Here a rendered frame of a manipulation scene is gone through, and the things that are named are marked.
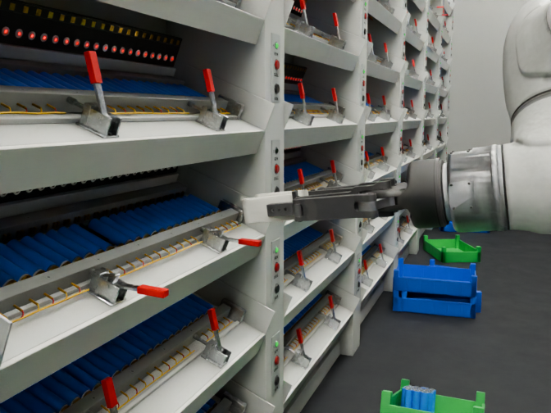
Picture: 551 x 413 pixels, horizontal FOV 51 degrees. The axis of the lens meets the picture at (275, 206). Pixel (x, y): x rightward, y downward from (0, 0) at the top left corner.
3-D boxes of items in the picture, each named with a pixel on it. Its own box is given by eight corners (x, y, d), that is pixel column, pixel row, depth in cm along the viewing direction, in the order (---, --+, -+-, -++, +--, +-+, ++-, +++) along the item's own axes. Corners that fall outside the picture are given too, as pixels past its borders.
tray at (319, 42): (352, 71, 165) (372, 24, 161) (275, 50, 109) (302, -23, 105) (292, 46, 170) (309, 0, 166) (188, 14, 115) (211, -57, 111)
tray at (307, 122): (351, 138, 168) (371, 93, 164) (275, 150, 112) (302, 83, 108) (291, 111, 173) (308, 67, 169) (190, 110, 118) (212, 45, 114)
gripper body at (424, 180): (448, 154, 65) (368, 163, 69) (440, 161, 58) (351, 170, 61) (454, 219, 66) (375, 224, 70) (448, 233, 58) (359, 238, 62)
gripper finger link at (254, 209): (300, 218, 67) (298, 220, 66) (247, 222, 70) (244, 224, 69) (297, 193, 67) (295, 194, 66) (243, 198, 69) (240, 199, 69)
